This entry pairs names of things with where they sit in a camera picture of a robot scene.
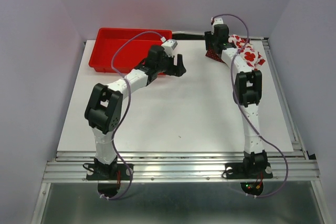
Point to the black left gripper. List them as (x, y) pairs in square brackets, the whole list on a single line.
[(176, 70)]

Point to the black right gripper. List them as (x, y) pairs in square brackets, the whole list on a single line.
[(208, 37)]

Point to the white red floral skirt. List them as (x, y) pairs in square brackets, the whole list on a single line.
[(246, 52)]

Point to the dark red polka-dot skirt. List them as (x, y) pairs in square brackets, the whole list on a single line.
[(213, 55)]

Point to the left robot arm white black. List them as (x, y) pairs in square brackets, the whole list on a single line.
[(104, 109)]

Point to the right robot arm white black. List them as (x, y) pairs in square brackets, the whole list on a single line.
[(247, 92)]

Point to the red plastic bin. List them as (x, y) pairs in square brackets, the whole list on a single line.
[(123, 48)]

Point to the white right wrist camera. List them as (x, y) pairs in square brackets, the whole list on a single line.
[(217, 21)]

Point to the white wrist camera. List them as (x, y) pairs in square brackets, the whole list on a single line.
[(217, 21), (169, 46)]

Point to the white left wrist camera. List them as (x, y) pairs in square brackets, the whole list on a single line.
[(169, 46)]

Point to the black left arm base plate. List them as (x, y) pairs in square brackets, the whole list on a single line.
[(118, 171)]

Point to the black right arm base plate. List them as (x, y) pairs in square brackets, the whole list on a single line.
[(236, 171)]

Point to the aluminium frame rail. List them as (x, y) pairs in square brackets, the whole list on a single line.
[(169, 167)]

